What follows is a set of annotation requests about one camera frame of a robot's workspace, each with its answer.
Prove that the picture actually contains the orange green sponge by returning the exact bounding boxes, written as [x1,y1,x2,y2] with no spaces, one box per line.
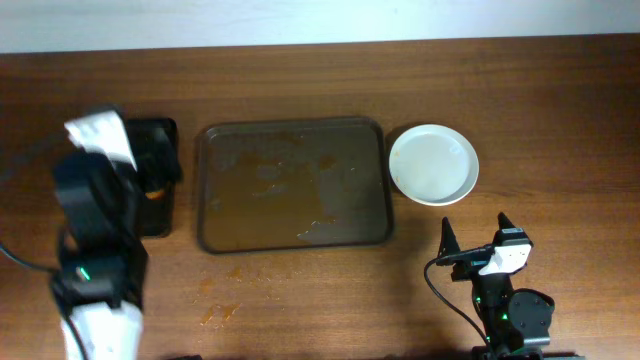
[145,189,166,200]

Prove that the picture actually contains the white plate with sauce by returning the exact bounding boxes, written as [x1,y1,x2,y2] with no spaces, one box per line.
[392,149,479,207]

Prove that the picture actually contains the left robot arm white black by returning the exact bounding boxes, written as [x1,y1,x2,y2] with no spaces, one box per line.
[50,113,182,359]

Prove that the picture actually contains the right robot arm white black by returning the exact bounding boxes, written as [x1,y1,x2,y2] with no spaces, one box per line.
[434,213,555,359]

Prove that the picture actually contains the pale blue plate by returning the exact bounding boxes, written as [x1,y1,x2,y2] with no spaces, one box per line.
[388,124,480,207]

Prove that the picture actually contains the large brown serving tray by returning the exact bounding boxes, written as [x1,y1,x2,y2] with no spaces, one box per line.
[195,117,394,255]

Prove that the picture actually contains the small black tray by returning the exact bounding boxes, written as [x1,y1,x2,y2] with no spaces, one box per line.
[138,118,177,237]

